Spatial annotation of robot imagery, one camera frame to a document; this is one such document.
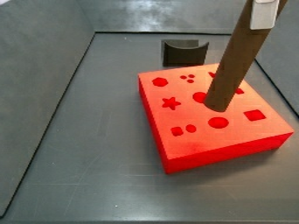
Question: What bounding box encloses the black curved cradle stand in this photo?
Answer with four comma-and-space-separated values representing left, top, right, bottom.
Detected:
162, 39, 210, 67

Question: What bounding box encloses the red shape-sorter block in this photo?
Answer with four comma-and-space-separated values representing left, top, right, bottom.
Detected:
138, 64, 294, 174

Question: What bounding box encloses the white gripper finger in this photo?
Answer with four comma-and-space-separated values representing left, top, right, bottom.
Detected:
250, 0, 281, 30

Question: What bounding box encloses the brown oval rod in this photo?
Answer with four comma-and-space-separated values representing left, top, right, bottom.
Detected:
203, 0, 290, 113

